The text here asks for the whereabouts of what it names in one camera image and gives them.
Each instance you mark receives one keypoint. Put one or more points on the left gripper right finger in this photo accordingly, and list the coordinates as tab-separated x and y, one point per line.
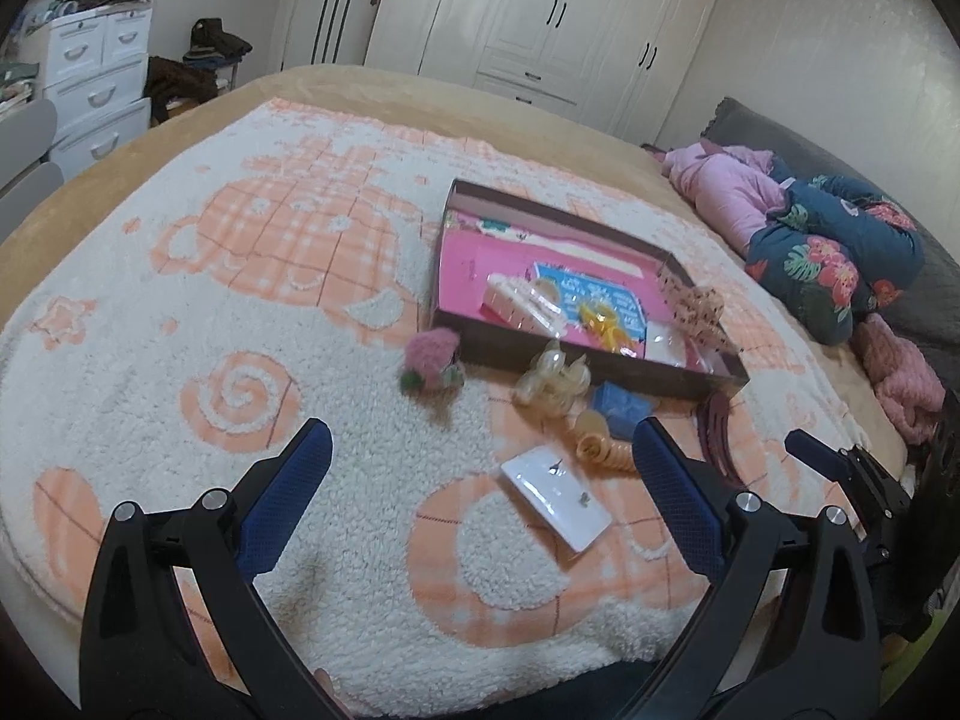
819	658

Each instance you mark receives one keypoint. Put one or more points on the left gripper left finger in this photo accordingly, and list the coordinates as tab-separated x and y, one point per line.
140	656

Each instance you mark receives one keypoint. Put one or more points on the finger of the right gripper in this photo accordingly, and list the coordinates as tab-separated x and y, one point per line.
824	460

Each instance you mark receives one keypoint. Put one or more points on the maroon hair claw clip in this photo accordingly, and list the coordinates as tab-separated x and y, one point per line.
713	436

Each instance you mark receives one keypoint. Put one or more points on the beige dotted ribbon bow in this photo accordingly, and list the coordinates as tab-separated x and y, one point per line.
696	311

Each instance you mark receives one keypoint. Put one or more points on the blue rectangular box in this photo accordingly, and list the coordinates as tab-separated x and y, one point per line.
622	410

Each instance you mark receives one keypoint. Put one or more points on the clear pearl flower clip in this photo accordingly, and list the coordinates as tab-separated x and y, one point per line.
552	384

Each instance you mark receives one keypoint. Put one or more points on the white earring card packet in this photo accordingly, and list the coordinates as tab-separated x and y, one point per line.
546	481

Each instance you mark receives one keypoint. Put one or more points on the cream white claw clip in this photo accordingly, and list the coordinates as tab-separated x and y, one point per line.
531	306

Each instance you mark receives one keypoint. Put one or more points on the pink fluffy blanket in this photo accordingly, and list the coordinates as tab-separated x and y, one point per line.
907	388

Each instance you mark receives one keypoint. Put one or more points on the floral navy quilt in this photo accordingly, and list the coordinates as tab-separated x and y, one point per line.
839	251

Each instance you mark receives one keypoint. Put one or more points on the pink pillow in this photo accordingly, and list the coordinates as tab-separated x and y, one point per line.
729	187

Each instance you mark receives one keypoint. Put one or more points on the white orange plush blanket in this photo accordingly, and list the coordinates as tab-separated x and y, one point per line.
273	274

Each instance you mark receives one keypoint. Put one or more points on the brown shallow cardboard tray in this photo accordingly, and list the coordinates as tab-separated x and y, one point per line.
484	344

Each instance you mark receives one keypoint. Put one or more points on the white built-in wardrobe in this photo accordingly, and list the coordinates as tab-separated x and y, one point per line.
612	65

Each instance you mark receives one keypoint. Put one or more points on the tan bed sheet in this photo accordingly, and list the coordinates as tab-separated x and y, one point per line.
53	229

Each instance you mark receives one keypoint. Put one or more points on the dark clothes pile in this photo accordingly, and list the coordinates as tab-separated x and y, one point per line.
194	78

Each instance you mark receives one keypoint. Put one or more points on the white drawer cabinet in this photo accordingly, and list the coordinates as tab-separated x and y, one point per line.
92	68

